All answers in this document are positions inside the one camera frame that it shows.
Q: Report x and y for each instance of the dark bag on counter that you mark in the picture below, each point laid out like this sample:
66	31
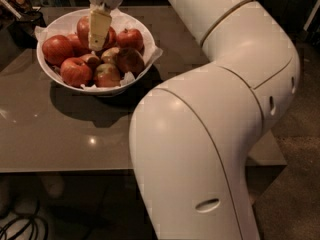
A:
26	19

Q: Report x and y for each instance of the white paper liner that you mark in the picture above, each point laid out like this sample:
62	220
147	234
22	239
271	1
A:
66	22

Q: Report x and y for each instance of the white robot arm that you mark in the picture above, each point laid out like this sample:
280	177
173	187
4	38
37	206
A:
190	136

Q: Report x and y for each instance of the white bowl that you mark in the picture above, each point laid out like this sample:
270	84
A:
100	90

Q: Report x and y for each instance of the yellowish red apple front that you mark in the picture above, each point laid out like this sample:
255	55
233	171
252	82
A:
107	75

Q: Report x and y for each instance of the small red apple middle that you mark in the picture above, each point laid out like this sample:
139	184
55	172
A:
91	60

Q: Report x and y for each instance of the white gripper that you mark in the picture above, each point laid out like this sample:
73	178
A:
100	22

